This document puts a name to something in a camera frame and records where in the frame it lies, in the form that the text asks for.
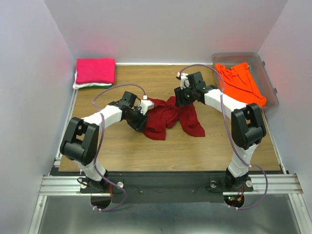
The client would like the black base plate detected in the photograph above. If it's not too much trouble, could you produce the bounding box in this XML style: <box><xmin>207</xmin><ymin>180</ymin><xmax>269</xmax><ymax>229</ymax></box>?
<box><xmin>77</xmin><ymin>171</ymin><xmax>254</xmax><ymax>204</ymax></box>

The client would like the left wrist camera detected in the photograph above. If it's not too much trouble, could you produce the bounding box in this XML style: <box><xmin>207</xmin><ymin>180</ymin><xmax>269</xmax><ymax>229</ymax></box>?
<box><xmin>136</xmin><ymin>99</ymin><xmax>154</xmax><ymax>115</ymax></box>

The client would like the dark red t shirt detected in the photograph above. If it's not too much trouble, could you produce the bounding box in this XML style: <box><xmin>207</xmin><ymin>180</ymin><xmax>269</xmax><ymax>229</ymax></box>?
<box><xmin>143</xmin><ymin>96</ymin><xmax>206</xmax><ymax>140</ymax></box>

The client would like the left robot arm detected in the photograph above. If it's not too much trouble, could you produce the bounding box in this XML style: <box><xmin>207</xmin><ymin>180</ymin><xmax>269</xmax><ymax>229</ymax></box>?
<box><xmin>59</xmin><ymin>91</ymin><xmax>154</xmax><ymax>192</ymax></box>

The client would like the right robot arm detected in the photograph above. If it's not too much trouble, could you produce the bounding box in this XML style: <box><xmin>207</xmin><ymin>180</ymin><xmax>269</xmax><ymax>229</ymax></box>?
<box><xmin>175</xmin><ymin>72</ymin><xmax>266</xmax><ymax>190</ymax></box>

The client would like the folded white t shirt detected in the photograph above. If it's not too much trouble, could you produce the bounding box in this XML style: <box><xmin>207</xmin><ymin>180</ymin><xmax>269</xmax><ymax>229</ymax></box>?
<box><xmin>73</xmin><ymin>71</ymin><xmax>112</xmax><ymax>90</ymax></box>

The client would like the folded green t shirt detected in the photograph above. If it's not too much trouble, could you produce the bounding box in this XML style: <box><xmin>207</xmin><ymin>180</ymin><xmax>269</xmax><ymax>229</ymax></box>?
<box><xmin>81</xmin><ymin>85</ymin><xmax>112</xmax><ymax>89</ymax></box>

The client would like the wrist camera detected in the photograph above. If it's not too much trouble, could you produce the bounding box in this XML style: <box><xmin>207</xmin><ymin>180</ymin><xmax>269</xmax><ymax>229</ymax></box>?
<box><xmin>136</xmin><ymin>99</ymin><xmax>154</xmax><ymax>115</ymax></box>
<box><xmin>176</xmin><ymin>72</ymin><xmax>190</xmax><ymax>90</ymax></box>

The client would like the orange t shirt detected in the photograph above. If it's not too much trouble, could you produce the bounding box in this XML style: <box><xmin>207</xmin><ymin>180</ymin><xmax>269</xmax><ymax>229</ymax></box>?
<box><xmin>215</xmin><ymin>62</ymin><xmax>267</xmax><ymax>107</ymax></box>

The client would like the folded pink t shirt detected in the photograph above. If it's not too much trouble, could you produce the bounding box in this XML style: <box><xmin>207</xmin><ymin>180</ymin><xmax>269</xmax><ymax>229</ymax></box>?
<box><xmin>76</xmin><ymin>58</ymin><xmax>116</xmax><ymax>84</ymax></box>

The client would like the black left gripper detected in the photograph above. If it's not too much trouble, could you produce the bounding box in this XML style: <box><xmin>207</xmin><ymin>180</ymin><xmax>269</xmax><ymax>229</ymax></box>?
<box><xmin>125</xmin><ymin>106</ymin><xmax>149</xmax><ymax>132</ymax></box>

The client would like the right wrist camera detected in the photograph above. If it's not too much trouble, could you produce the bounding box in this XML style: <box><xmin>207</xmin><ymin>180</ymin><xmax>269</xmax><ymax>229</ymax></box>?
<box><xmin>176</xmin><ymin>72</ymin><xmax>190</xmax><ymax>90</ymax></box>

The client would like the clear plastic bin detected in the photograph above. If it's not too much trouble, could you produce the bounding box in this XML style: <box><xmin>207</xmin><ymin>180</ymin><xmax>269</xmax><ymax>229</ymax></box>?
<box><xmin>212</xmin><ymin>52</ymin><xmax>279</xmax><ymax>112</ymax></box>

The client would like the aluminium rail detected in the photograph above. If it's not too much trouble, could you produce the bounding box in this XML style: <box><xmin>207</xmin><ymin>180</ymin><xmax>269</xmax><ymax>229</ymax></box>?
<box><xmin>39</xmin><ymin>174</ymin><xmax>303</xmax><ymax>196</ymax></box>

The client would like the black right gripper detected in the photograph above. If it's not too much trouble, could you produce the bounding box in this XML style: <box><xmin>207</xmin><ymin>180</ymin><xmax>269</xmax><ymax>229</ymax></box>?
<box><xmin>174</xmin><ymin>83</ymin><xmax>196</xmax><ymax>108</ymax></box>

